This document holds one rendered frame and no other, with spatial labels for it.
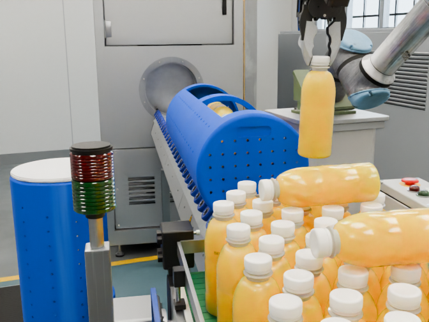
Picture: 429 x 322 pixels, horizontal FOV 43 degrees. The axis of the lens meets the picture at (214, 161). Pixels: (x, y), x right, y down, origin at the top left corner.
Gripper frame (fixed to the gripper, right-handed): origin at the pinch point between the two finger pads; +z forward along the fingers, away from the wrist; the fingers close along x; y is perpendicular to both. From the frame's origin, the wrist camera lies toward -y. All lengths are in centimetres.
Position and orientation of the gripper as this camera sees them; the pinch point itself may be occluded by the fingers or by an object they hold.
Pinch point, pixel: (320, 59)
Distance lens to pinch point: 118.8
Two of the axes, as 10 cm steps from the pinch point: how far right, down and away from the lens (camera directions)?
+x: -9.9, 0.2, -1.6
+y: -1.7, -2.5, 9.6
